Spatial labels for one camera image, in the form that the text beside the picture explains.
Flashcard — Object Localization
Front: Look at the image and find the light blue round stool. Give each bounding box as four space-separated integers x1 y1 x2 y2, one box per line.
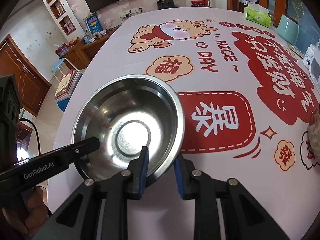
51 57 74 80

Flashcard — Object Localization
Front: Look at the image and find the small stainless steel bowl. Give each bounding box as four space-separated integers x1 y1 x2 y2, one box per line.
308 106 320 159

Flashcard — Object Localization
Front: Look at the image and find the wooden low cabinet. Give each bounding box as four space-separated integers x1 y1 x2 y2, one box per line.
63 27 118 70

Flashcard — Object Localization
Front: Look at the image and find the printed white red tablecloth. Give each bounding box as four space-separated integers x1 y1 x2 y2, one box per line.
54 8 319 239

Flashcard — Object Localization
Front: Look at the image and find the person's left hand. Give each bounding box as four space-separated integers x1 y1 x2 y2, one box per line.
2 186 49 239

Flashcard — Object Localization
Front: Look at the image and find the blue plastic stool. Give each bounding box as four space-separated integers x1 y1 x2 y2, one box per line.
56 96 71 112

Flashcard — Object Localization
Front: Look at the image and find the dark green air fryer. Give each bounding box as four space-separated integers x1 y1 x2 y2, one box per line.
157 0 175 10

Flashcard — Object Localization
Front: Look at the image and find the white medicine bottle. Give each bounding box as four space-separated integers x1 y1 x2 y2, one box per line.
302 44 316 69

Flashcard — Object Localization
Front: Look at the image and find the green tissue pack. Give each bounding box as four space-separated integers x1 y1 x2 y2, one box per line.
244 3 271 28

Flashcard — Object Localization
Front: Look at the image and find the stack of books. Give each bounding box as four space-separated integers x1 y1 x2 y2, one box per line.
54 69 82 101

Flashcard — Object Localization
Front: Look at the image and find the brown wooden door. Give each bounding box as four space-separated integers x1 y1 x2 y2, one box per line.
0 34 51 116

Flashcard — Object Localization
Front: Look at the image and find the wide stainless steel bowl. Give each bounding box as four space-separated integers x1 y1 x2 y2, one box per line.
72 74 185 186

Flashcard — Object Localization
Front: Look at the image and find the black cable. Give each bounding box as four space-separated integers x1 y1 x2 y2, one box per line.
17 117 42 156

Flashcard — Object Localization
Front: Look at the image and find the white clear-lid sterilizer box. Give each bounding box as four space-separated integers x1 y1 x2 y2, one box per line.
309 50 320 87

